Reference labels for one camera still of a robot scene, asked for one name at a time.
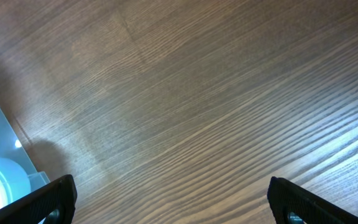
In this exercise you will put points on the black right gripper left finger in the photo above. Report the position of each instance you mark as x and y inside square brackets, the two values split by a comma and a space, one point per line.
[52, 203]

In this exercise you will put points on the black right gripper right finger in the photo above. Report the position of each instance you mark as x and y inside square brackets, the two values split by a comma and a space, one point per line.
[291, 203]

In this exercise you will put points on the pink small bowl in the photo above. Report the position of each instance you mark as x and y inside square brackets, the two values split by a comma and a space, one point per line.
[14, 182]

